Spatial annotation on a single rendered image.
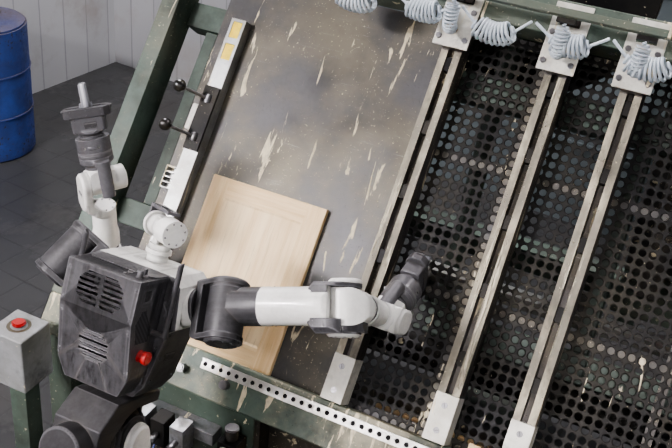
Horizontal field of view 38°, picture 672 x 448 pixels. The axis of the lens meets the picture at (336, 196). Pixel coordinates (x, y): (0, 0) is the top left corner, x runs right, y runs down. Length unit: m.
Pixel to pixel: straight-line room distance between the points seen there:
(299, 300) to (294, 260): 0.60
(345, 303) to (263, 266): 0.66
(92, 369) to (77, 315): 0.13
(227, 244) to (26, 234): 2.39
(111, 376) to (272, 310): 0.40
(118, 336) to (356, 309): 0.53
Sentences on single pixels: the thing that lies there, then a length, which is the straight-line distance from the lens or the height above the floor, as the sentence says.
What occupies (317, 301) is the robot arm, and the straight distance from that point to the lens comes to 2.18.
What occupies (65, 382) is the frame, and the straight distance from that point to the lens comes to 3.21.
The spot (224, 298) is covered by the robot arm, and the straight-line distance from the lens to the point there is 2.26.
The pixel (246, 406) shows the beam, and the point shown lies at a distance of 2.76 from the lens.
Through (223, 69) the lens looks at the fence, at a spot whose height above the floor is 1.53.
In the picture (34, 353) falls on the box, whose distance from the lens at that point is 2.93.
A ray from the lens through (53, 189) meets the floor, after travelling 5.52.
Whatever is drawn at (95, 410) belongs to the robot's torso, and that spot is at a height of 1.08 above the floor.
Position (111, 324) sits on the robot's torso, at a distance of 2.25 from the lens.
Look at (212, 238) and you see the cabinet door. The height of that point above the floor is 1.13.
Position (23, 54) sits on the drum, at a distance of 5.69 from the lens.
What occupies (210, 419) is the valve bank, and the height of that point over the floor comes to 0.75.
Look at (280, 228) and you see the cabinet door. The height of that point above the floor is 1.21.
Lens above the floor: 2.65
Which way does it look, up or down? 29 degrees down
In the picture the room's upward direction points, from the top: 5 degrees clockwise
